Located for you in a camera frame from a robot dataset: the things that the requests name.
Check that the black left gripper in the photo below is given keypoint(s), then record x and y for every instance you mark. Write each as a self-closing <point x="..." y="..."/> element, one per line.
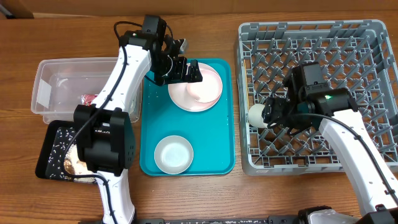
<point x="180" y="73"/>

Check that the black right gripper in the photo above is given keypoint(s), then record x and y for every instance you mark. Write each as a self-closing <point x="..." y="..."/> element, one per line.
<point x="273" y="114"/>

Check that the pale green cup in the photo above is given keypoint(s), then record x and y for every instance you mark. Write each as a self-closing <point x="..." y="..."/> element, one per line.
<point x="255" y="118"/>

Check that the small grey bowl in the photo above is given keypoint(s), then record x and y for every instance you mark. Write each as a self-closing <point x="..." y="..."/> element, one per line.
<point x="173" y="155"/>

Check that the red snack wrapper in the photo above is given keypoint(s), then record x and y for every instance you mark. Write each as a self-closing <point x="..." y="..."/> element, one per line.
<point x="87" y="99"/>

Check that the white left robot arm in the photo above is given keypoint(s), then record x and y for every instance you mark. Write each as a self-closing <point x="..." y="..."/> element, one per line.
<point x="104" y="136"/>

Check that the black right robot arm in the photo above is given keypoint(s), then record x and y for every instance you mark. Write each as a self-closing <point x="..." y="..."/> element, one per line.
<point x="312" y="103"/>

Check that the grey dishwasher rack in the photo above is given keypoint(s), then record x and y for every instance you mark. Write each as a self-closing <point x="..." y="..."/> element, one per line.
<point x="356" y="55"/>

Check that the large pink plate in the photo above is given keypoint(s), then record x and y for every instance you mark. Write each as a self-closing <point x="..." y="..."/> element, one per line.
<point x="183" y="100"/>

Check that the wooden chopstick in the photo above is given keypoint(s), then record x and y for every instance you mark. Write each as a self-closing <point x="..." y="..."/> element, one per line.
<point x="245" y="68"/>

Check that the teal plastic tray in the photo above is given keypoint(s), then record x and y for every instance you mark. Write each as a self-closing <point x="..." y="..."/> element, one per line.
<point x="210" y="132"/>

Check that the clear plastic bin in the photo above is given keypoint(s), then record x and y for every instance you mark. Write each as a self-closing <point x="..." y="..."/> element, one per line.
<point x="60" y="84"/>

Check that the black tray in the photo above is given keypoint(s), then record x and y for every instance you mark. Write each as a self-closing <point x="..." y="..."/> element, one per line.
<point x="58" y="135"/>

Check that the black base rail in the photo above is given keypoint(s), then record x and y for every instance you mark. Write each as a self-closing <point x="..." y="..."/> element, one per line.
<point x="273" y="219"/>

